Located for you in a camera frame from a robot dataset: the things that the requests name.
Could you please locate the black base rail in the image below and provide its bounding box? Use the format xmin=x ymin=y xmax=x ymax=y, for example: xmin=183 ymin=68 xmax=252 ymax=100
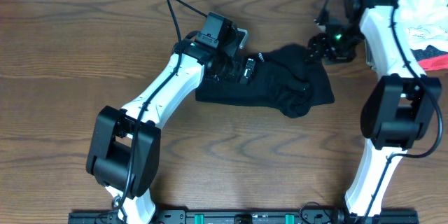
xmin=68 ymin=206 xmax=420 ymax=224

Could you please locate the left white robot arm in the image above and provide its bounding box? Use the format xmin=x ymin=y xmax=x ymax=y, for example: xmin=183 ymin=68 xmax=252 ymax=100
xmin=86 ymin=28 xmax=249 ymax=223

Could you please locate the grey red folded garment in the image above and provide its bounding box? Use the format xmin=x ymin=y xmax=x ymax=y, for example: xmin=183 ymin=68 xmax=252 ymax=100
xmin=412 ymin=45 xmax=447 ymax=71

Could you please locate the white folded garment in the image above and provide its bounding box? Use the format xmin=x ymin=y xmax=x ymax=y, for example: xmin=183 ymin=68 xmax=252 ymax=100
xmin=395 ymin=0 xmax=447 ymax=52

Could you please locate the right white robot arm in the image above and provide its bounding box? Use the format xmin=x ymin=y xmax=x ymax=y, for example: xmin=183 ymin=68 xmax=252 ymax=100
xmin=308 ymin=0 xmax=442 ymax=223

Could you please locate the black polo shirt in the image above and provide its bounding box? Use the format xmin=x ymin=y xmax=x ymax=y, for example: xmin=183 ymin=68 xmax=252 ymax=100
xmin=195 ymin=43 xmax=335 ymax=118

